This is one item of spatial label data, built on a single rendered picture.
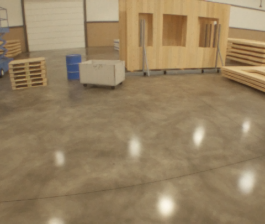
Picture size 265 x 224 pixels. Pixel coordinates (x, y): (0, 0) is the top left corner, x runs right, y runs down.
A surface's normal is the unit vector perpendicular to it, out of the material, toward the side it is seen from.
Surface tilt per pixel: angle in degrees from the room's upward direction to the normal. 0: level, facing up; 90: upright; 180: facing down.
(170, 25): 90
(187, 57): 90
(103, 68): 90
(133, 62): 90
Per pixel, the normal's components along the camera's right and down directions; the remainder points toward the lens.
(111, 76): -0.32, 0.37
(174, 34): 0.26, 0.37
